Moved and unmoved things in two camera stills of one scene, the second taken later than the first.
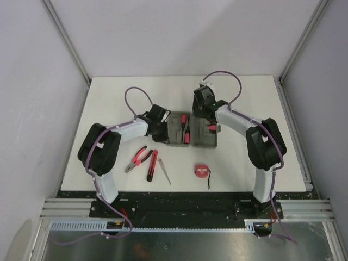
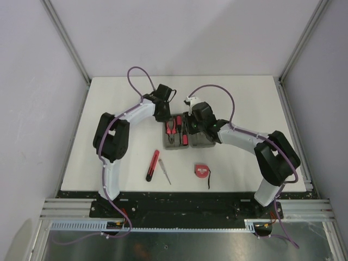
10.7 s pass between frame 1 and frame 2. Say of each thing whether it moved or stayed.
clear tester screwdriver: stayed
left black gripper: moved
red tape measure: stayed
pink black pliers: moved
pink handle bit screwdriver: moved
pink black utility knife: stayed
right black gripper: moved
